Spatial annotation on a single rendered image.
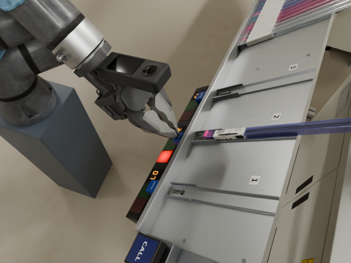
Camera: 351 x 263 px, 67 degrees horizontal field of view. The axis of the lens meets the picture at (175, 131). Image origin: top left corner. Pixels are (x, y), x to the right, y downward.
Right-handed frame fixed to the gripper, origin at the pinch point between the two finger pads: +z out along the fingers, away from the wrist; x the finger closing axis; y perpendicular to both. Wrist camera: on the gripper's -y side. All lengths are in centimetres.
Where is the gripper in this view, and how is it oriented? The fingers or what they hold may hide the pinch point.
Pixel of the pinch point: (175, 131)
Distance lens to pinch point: 51.2
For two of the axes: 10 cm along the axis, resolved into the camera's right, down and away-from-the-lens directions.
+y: -6.6, 0.7, 7.5
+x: -4.3, 7.8, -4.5
